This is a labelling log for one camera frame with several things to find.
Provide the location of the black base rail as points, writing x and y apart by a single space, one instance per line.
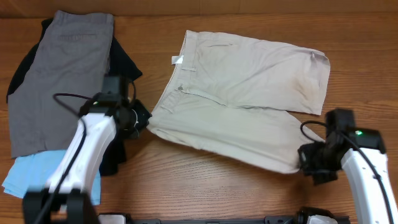
302 216

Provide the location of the light blue shorts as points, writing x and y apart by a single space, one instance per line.
31 172

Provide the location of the black garment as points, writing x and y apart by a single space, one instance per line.
120 64

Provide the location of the beige khaki shorts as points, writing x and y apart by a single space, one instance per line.
236 96

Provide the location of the grey shorts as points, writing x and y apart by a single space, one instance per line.
72 57

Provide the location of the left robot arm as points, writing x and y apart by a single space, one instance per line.
109 116

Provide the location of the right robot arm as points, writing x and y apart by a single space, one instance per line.
361 154

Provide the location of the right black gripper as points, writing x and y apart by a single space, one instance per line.
305 154

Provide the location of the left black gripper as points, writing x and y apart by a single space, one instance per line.
143 112

